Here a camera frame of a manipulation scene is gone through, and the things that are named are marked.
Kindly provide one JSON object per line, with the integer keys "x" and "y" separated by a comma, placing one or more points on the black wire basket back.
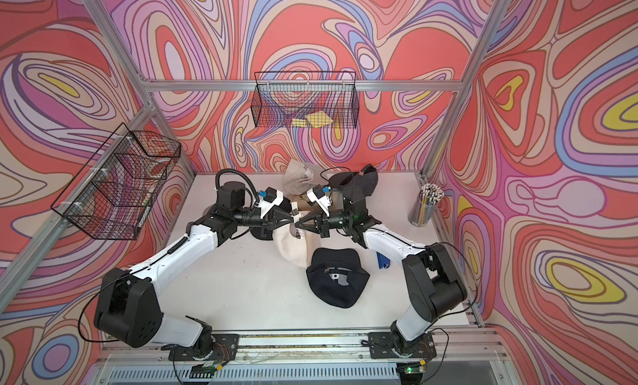
{"x": 279, "y": 96}

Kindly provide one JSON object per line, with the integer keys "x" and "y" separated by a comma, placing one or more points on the cup of pencils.
{"x": 427, "y": 200}

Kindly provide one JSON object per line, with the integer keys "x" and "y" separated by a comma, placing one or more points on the dark grey baseball cap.
{"x": 366, "y": 179}

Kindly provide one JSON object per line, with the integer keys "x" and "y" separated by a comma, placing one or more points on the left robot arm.
{"x": 127, "y": 307}

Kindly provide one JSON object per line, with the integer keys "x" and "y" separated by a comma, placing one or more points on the black cap upside down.
{"x": 336, "y": 276}

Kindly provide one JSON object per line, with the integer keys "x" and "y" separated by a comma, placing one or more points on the tan khaki baseball cap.
{"x": 337, "y": 201}

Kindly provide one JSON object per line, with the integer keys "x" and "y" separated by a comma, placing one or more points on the black cap with white logo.
{"x": 261, "y": 234}

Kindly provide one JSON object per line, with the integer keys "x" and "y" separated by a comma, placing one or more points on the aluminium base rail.
{"x": 462, "y": 356}

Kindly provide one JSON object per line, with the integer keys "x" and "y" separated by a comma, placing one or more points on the blue tool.
{"x": 383, "y": 262}

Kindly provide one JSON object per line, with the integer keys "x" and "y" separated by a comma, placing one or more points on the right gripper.
{"x": 317, "y": 227}

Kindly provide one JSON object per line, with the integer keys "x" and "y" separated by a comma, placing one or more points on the black wire basket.
{"x": 279, "y": 96}
{"x": 113, "y": 194}

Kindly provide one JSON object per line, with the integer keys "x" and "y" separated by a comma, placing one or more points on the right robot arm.
{"x": 434, "y": 284}

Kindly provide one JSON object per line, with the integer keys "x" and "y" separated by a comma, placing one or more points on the light beige baseball cap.
{"x": 300, "y": 177}

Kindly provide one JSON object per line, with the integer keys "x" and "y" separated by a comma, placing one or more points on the black wire basket left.
{"x": 113, "y": 194}

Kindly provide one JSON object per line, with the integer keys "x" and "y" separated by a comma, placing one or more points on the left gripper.
{"x": 270, "y": 221}

